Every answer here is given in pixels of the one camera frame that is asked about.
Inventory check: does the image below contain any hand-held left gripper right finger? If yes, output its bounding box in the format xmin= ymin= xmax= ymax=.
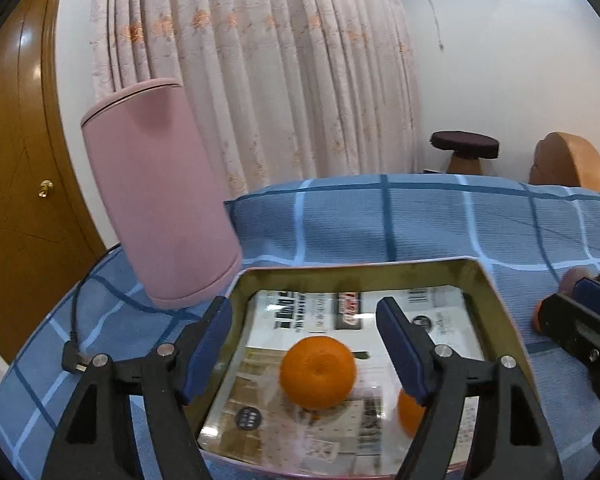
xmin=376 ymin=296 xmax=565 ymax=480

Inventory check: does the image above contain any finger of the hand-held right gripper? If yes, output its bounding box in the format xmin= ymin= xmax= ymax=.
xmin=575 ymin=276 xmax=600 ymax=312
xmin=539 ymin=292 xmax=600 ymax=461

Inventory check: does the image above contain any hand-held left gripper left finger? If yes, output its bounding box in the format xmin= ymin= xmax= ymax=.
xmin=40 ymin=296 xmax=233 ymax=480

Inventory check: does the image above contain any pink tin box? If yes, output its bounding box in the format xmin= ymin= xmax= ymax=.
xmin=195 ymin=256 xmax=532 ymax=480

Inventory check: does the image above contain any printed paper leaflet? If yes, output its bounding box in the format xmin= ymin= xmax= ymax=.
xmin=200 ymin=285 xmax=486 ymax=476

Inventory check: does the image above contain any blue plaid cloth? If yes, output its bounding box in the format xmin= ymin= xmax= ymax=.
xmin=0 ymin=174 xmax=600 ymax=480

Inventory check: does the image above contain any pink thermos bottle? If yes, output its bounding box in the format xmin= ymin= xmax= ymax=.
xmin=80 ymin=78 xmax=243 ymax=311

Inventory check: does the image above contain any round dark-topped stool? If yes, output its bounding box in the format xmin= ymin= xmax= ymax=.
xmin=429 ymin=130 xmax=501 ymax=176

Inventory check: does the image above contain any wooden door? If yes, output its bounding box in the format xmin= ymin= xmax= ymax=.
xmin=0 ymin=0 xmax=108 ymax=366

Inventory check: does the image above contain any pink floral curtain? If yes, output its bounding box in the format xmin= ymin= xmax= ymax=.
xmin=90 ymin=0 xmax=421 ymax=206

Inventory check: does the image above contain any black cable with plug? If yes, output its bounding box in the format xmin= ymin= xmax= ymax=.
xmin=61 ymin=242 xmax=123 ymax=376

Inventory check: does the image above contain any air conditioner power cord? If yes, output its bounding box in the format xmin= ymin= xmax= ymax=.
xmin=426 ymin=0 xmax=447 ymax=53

